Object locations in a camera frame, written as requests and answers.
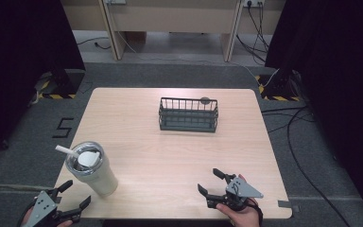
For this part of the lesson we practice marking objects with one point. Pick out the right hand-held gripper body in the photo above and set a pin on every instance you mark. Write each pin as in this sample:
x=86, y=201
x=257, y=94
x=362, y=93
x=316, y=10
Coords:
x=239, y=189

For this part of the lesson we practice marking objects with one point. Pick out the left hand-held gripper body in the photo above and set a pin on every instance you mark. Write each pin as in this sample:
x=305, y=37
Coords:
x=41, y=208

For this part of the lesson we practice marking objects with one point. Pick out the white insulated tumbler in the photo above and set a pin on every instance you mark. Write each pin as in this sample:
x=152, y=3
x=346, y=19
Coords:
x=99, y=179

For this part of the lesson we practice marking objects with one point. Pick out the person's right hand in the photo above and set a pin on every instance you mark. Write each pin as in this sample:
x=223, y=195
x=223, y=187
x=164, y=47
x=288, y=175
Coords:
x=242, y=217

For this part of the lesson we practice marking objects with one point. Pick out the white straw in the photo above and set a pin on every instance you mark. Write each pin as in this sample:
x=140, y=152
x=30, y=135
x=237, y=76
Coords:
x=65, y=150

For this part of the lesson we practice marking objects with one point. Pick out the grey tape strip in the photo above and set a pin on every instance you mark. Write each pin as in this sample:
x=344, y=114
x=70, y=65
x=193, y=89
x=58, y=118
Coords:
x=288, y=205

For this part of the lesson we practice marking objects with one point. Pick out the grey round disc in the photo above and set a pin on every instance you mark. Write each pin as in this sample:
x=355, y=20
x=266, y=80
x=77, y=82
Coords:
x=205, y=100

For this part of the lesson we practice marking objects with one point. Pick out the stand base with hazard tape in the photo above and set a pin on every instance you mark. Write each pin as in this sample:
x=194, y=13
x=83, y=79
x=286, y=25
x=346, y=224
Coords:
x=277, y=88
x=64, y=85

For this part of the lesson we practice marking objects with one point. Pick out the black curtain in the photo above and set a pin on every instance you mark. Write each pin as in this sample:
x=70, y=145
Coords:
x=22, y=63
x=337, y=78

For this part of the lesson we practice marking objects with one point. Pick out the beige desk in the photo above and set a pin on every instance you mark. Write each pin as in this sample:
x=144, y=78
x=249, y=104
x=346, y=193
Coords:
x=176, y=17

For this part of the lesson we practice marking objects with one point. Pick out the white power socket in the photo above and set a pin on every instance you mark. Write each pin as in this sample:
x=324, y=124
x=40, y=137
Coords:
x=254, y=3

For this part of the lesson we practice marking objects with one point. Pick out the grey power strip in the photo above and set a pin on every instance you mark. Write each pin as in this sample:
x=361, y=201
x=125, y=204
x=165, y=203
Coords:
x=116, y=1

